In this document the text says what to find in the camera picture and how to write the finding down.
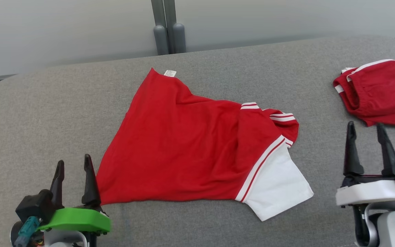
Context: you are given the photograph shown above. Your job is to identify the red shorts with white stripes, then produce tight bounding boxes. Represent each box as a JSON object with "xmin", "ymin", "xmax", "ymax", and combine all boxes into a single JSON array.
[{"xmin": 333, "ymin": 59, "xmax": 395, "ymax": 128}]

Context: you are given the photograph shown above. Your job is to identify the grey partition post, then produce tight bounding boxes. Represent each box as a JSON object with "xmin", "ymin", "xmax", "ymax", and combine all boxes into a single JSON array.
[
  {"xmin": 151, "ymin": 0, "xmax": 169, "ymax": 56},
  {"xmin": 163, "ymin": 0, "xmax": 187, "ymax": 54}
]

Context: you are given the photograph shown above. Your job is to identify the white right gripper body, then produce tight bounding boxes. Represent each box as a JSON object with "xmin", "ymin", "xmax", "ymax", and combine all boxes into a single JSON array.
[{"xmin": 336, "ymin": 174, "xmax": 395, "ymax": 206}]

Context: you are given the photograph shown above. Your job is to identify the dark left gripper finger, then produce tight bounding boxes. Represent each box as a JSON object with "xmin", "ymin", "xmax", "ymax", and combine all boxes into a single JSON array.
[
  {"xmin": 49, "ymin": 160, "xmax": 65, "ymax": 210},
  {"xmin": 82, "ymin": 154, "xmax": 101, "ymax": 206}
]

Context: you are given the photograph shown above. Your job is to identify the red and white jersey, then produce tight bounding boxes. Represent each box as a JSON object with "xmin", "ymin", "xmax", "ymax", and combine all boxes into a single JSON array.
[{"xmin": 96, "ymin": 68, "xmax": 314, "ymax": 222}]

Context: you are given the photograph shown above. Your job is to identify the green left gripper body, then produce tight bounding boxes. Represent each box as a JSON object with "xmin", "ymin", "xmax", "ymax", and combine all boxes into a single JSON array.
[{"xmin": 37, "ymin": 206, "xmax": 111, "ymax": 235}]

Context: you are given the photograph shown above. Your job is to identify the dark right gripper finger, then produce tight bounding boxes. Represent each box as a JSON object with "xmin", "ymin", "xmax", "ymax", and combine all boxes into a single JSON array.
[
  {"xmin": 376, "ymin": 123, "xmax": 395, "ymax": 177},
  {"xmin": 343, "ymin": 121, "xmax": 364, "ymax": 177}
]

